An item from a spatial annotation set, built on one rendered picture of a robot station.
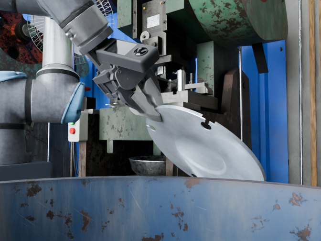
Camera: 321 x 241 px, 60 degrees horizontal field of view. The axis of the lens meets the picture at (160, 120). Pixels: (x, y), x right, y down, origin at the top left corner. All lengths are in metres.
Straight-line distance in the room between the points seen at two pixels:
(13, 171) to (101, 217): 0.50
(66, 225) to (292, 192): 0.19
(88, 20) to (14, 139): 0.38
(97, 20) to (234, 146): 0.33
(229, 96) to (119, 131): 0.59
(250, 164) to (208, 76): 0.98
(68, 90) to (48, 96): 0.05
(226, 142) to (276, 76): 1.86
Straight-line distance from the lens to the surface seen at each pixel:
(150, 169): 1.24
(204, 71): 1.49
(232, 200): 0.26
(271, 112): 2.32
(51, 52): 0.84
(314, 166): 2.00
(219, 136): 0.51
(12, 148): 0.77
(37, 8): 0.63
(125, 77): 0.53
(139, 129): 1.16
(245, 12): 1.10
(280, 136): 2.30
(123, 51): 0.49
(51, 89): 0.78
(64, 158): 2.82
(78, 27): 0.52
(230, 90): 1.48
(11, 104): 0.77
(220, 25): 1.16
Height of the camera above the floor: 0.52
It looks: 3 degrees up
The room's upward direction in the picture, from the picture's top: straight up
